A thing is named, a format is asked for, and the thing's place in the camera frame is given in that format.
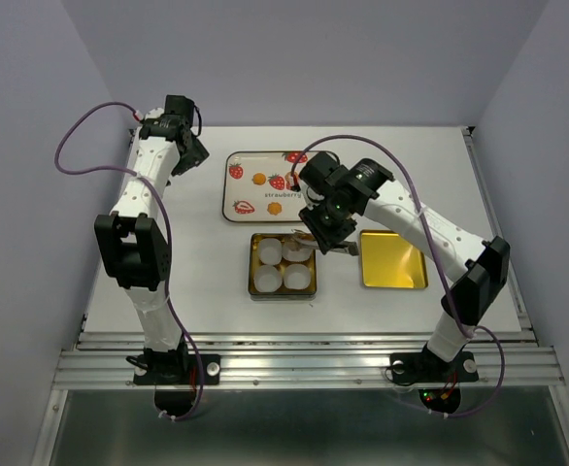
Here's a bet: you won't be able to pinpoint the white paper cup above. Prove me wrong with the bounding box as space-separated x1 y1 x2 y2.
257 238 283 266
284 263 311 291
282 237 314 263
252 265 283 293

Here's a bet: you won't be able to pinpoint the aluminium table edge rail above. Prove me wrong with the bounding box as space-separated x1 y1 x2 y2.
460 126 539 344

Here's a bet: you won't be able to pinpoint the white paper cup back right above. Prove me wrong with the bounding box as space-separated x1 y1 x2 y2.
282 237 314 263

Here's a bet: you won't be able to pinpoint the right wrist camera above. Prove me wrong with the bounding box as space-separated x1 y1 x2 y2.
299 151 341 194

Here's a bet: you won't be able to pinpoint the aluminium front frame rail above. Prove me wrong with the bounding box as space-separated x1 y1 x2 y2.
52 330 565 390

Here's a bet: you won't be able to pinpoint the strawberry print tray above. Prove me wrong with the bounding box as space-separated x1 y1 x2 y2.
222 150 315 223

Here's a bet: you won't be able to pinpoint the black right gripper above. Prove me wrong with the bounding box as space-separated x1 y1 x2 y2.
298 194 356 254

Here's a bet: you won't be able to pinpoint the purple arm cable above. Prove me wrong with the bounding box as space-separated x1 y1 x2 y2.
288 134 505 419
54 101 205 422

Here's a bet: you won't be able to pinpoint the black gold cookie tin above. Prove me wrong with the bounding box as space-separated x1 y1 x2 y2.
248 233 318 301

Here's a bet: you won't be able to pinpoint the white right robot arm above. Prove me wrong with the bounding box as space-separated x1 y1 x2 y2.
299 151 511 379

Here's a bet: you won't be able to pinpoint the white paper cup front right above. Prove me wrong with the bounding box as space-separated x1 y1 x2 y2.
284 263 311 291

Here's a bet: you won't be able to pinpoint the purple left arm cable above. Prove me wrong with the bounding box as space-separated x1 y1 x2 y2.
54 101 205 422

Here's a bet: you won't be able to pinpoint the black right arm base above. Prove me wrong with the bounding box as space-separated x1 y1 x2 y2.
385 347 479 386

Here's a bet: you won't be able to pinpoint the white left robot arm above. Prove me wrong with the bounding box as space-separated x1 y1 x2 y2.
94 95 209 383

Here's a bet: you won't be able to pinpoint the white paper cup front left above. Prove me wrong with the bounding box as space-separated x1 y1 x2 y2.
252 265 283 293

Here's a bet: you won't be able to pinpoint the gold tin lid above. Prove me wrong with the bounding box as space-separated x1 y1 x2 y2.
359 230 428 290

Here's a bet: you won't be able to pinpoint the steel tongs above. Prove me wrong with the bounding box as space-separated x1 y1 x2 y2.
288 229 360 256

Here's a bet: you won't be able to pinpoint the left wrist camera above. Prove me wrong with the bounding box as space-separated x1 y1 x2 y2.
164 94 195 120

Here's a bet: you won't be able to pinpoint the white paper cup back left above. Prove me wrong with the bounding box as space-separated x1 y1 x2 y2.
257 238 283 266

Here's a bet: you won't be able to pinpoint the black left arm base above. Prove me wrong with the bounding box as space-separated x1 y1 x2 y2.
125 354 221 386

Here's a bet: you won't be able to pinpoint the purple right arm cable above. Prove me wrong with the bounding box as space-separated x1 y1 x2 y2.
288 134 505 419

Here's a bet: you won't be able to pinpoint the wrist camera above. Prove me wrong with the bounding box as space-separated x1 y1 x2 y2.
164 94 195 120
299 151 341 194

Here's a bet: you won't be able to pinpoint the orange cookie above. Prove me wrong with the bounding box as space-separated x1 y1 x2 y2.
284 172 298 190
251 173 267 185
267 202 283 216

